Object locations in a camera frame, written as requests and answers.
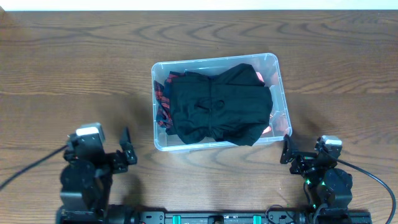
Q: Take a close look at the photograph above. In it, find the red navy plaid shirt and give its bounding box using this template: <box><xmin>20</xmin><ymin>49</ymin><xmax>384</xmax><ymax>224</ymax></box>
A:
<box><xmin>153</xmin><ymin>72</ymin><xmax>185</xmax><ymax>129</ymax></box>

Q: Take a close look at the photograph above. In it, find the large black hoodie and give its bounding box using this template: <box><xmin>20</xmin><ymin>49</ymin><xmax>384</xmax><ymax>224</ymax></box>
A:
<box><xmin>166</xmin><ymin>63</ymin><xmax>273</xmax><ymax>146</ymax></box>

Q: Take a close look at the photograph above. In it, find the clear plastic storage bin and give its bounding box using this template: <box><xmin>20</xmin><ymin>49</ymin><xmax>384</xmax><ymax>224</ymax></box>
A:
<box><xmin>151</xmin><ymin>53</ymin><xmax>292</xmax><ymax>152</ymax></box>

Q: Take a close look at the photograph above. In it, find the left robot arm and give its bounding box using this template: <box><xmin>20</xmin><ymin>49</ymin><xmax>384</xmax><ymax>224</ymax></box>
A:
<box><xmin>55</xmin><ymin>123</ymin><xmax>140</xmax><ymax>224</ymax></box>

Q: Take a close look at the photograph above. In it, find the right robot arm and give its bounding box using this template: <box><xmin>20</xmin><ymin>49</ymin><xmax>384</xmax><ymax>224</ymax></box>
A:
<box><xmin>280</xmin><ymin>134</ymin><xmax>353</xmax><ymax>223</ymax></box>

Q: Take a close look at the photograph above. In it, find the black mounting rail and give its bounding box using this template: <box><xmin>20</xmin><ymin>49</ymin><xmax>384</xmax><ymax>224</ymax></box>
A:
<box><xmin>55</xmin><ymin>203</ymin><xmax>373</xmax><ymax>224</ymax></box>

